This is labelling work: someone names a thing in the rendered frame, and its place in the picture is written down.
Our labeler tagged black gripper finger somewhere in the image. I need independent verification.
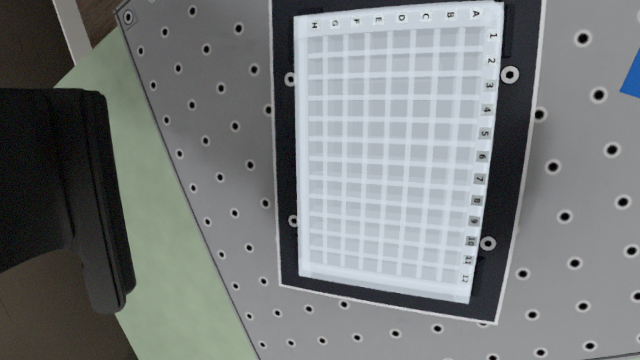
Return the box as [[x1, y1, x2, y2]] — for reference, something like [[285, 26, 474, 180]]
[[0, 88, 137, 314]]

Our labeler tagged blue tape outline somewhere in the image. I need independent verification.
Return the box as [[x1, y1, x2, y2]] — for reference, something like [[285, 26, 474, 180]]
[[619, 48, 640, 98]]

